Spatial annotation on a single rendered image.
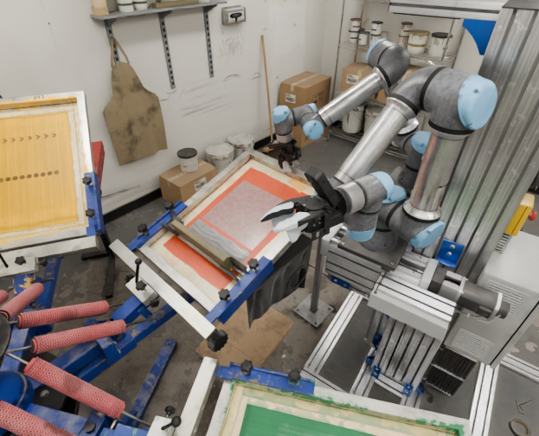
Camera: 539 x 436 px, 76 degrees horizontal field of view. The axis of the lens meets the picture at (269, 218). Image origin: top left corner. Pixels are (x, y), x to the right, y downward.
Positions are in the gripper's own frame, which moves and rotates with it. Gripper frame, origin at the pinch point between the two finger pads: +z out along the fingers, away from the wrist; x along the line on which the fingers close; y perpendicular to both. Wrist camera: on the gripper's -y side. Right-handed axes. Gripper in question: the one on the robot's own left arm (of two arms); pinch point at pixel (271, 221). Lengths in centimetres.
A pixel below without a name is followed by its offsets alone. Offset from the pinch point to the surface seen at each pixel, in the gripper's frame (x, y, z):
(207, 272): 57, 54, 1
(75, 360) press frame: 48, 60, 56
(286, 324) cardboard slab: 89, 155, -55
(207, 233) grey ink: 74, 47, -7
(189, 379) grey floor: 90, 157, 19
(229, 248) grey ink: 60, 49, -11
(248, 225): 65, 45, -24
